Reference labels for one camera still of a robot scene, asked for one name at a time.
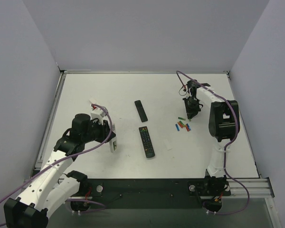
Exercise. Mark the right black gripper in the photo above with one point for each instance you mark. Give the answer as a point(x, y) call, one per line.
point(191, 109)

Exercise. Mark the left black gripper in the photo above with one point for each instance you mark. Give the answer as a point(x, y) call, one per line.
point(107, 132)

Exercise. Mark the white remote control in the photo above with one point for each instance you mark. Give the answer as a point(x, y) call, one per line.
point(113, 140)

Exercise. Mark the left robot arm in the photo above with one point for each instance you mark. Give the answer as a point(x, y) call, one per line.
point(34, 206)

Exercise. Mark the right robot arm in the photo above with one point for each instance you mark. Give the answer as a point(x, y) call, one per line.
point(223, 125)

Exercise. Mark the white remote with display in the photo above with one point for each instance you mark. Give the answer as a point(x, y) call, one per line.
point(92, 101)

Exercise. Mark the black remote with buttons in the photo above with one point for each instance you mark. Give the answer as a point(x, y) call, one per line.
point(146, 142)

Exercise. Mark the slim black remote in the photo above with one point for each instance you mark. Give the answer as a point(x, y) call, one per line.
point(141, 111)

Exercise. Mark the white battery cover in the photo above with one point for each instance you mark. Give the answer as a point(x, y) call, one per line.
point(167, 145)

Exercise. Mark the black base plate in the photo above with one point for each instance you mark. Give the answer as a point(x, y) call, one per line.
point(189, 193)

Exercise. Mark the aluminium frame rail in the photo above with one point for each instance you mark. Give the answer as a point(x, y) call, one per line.
point(257, 188)

